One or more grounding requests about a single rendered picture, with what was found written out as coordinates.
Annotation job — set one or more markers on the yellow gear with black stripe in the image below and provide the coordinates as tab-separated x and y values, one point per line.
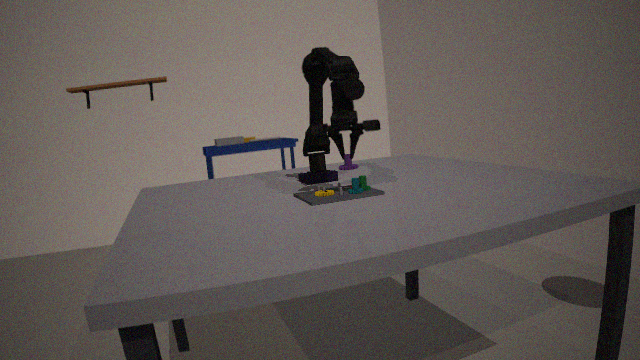
324	193

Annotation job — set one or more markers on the purple gear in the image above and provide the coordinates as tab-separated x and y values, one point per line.
348	163

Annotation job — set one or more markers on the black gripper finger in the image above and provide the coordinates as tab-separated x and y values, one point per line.
338	139
354	137

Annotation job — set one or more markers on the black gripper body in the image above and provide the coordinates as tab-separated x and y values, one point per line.
370	125

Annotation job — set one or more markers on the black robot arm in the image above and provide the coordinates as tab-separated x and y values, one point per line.
318	65

